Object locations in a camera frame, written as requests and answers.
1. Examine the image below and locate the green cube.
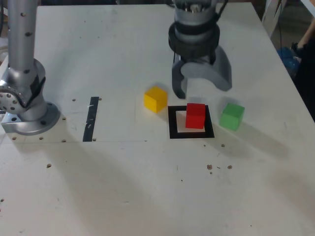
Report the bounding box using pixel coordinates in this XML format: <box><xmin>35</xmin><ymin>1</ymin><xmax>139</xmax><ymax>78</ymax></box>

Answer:
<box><xmin>219</xmin><ymin>102</ymin><xmax>246</xmax><ymax>131</ymax></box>

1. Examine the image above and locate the blue plastic bag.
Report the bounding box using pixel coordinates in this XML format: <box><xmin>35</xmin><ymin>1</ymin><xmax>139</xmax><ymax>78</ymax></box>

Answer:
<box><xmin>277</xmin><ymin>46</ymin><xmax>301</xmax><ymax>79</ymax></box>

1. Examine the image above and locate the black tape strip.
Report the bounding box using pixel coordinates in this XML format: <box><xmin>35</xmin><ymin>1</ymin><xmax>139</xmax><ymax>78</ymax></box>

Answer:
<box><xmin>82</xmin><ymin>96</ymin><xmax>100</xmax><ymax>143</ymax></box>

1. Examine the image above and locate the yellow cube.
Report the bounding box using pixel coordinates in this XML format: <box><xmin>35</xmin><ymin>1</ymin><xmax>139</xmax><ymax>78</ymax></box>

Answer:
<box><xmin>143</xmin><ymin>86</ymin><xmax>168</xmax><ymax>114</ymax></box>

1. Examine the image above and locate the white metal frame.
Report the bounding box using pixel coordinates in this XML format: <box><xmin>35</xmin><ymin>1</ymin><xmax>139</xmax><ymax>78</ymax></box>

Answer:
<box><xmin>261</xmin><ymin>0</ymin><xmax>288</xmax><ymax>40</ymax></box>

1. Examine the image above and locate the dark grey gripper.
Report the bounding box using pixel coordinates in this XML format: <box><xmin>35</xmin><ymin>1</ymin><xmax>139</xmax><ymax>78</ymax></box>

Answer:
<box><xmin>171</xmin><ymin>46</ymin><xmax>233</xmax><ymax>100</ymax></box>

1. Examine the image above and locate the black tape square outline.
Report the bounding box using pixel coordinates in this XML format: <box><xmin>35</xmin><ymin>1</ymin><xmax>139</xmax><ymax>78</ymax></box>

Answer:
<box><xmin>167</xmin><ymin>105</ymin><xmax>215</xmax><ymax>139</ymax></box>

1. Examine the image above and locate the white metal beam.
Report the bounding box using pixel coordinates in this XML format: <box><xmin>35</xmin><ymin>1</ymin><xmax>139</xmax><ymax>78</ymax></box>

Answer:
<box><xmin>300</xmin><ymin>0</ymin><xmax>315</xmax><ymax>16</ymax></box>

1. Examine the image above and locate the red cube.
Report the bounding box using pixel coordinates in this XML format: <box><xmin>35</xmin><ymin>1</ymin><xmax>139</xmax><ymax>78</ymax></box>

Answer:
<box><xmin>185</xmin><ymin>103</ymin><xmax>206</xmax><ymax>130</ymax></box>

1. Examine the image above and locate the person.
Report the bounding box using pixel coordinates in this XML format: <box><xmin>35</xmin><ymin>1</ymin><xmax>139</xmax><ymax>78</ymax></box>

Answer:
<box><xmin>292</xmin><ymin>23</ymin><xmax>315</xmax><ymax>122</ymax></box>

